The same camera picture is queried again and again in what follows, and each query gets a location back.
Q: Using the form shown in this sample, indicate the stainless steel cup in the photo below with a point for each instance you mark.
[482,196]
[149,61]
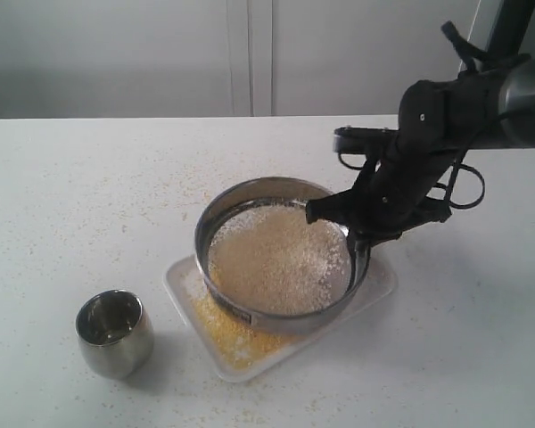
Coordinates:
[115,333]

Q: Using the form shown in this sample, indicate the yellow millet grains pile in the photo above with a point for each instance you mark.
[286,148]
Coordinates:
[237,344]

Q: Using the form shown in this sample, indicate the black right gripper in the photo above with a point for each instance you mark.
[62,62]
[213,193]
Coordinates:
[382,206]

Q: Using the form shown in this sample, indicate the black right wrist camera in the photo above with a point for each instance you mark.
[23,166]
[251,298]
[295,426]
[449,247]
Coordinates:
[369,142]

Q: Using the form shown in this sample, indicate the yellow and white grain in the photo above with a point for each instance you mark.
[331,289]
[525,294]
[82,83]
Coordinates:
[269,259]

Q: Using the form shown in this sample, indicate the round stainless steel sieve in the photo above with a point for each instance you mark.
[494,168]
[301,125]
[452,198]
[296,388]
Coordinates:
[249,194]

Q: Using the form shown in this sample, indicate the white plastic tray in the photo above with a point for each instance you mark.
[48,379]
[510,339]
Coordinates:
[183,280]

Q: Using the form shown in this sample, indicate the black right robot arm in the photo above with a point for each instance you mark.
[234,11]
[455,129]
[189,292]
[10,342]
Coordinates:
[477,111]

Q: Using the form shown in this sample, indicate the white cabinet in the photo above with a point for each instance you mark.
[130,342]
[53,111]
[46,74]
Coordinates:
[94,59]

